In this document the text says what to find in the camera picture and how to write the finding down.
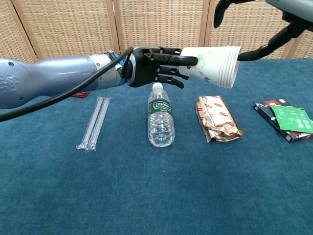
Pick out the woven wooden screen panel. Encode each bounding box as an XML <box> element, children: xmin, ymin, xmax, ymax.
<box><xmin>11</xmin><ymin>0</ymin><xmax>122</xmax><ymax>62</ymax></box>
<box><xmin>287</xmin><ymin>29</ymin><xmax>313</xmax><ymax>60</ymax></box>
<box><xmin>202</xmin><ymin>0</ymin><xmax>313</xmax><ymax>61</ymax></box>
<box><xmin>113</xmin><ymin>0</ymin><xmax>210</xmax><ymax>62</ymax></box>
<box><xmin>0</xmin><ymin>0</ymin><xmax>40</xmax><ymax>64</ymax></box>

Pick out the clear plastic water bottle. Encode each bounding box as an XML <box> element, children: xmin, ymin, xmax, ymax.
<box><xmin>147</xmin><ymin>82</ymin><xmax>176</xmax><ymax>148</ymax></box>

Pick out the white floral paper cup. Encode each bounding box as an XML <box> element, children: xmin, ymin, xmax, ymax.
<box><xmin>180</xmin><ymin>46</ymin><xmax>229</xmax><ymax>86</ymax></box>
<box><xmin>218</xmin><ymin>45</ymin><xmax>233</xmax><ymax>87</ymax></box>
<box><xmin>227</xmin><ymin>46</ymin><xmax>242</xmax><ymax>89</ymax></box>
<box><xmin>221</xmin><ymin>46</ymin><xmax>236</xmax><ymax>88</ymax></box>
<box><xmin>224</xmin><ymin>46</ymin><xmax>238</xmax><ymax>88</ymax></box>

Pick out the blue velvet tablecloth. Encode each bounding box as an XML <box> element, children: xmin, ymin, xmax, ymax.
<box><xmin>0</xmin><ymin>58</ymin><xmax>313</xmax><ymax>235</ymax></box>

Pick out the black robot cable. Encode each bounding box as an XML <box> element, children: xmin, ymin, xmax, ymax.
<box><xmin>0</xmin><ymin>46</ymin><xmax>134</xmax><ymax>122</ymax></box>

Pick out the black flower print box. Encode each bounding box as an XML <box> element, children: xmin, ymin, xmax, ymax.
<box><xmin>252</xmin><ymin>102</ymin><xmax>294</xmax><ymax>144</ymax></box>

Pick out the clear wrapped drinking straw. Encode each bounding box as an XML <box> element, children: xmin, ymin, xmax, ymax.
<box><xmin>76</xmin><ymin>96</ymin><xmax>104</xmax><ymax>150</ymax></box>
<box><xmin>84</xmin><ymin>97</ymin><xmax>112</xmax><ymax>152</ymax></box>

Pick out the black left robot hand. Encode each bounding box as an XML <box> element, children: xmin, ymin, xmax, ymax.
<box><xmin>126</xmin><ymin>45</ymin><xmax>199</xmax><ymax>90</ymax></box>

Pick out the gold foil snack package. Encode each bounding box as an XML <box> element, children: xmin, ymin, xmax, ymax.
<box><xmin>195</xmin><ymin>95</ymin><xmax>244</xmax><ymax>143</ymax></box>

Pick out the green tea packet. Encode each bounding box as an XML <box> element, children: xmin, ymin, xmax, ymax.
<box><xmin>271</xmin><ymin>105</ymin><xmax>313</xmax><ymax>134</ymax></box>

